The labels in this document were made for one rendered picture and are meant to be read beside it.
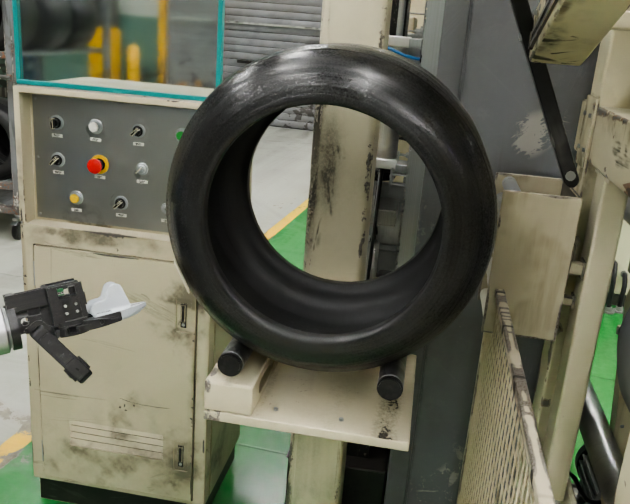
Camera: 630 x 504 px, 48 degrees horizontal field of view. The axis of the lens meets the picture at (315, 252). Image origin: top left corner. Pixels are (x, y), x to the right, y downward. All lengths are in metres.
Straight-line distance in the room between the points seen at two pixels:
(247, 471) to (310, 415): 1.27
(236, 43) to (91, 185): 8.81
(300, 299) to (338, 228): 0.18
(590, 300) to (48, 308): 1.01
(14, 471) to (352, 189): 1.62
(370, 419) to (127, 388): 1.00
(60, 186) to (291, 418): 1.06
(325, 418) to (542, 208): 0.57
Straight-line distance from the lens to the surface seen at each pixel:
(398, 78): 1.11
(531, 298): 1.49
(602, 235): 1.49
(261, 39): 10.67
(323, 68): 1.11
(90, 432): 2.28
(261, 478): 2.54
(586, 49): 1.31
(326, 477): 1.79
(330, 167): 1.50
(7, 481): 2.61
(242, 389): 1.28
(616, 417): 1.93
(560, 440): 1.65
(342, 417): 1.32
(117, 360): 2.12
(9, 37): 4.74
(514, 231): 1.45
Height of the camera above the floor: 1.48
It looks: 18 degrees down
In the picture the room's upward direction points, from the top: 4 degrees clockwise
